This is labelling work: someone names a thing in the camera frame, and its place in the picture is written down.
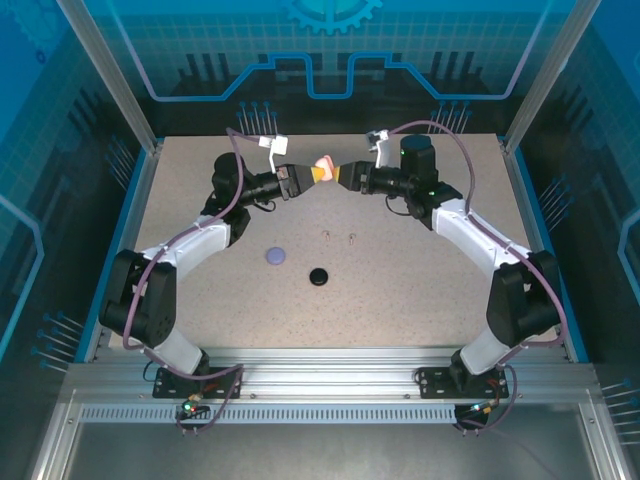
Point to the aluminium corner post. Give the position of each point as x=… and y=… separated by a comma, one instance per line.
x=547, y=75
x=116, y=75

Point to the black earbud charging case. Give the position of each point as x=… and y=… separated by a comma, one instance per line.
x=319, y=276

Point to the aluminium mounting rail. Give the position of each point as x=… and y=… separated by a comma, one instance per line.
x=325, y=370

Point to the pink earbud charging case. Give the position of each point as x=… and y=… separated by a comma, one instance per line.
x=325, y=167

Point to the small lit connector board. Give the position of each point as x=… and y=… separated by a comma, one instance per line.
x=482, y=407
x=190, y=406

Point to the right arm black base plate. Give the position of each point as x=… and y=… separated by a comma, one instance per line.
x=435, y=385

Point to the purple earbud charging case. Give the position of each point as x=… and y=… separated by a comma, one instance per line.
x=275, y=255

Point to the blue table side trim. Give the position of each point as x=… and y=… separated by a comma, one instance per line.
x=130, y=200
x=532, y=200

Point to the aluminium front frame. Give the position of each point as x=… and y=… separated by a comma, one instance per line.
x=52, y=440

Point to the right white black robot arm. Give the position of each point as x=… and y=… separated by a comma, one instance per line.
x=470, y=230

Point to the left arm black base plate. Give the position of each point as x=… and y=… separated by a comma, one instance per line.
x=167, y=387

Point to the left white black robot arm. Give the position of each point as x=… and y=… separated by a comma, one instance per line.
x=200, y=245

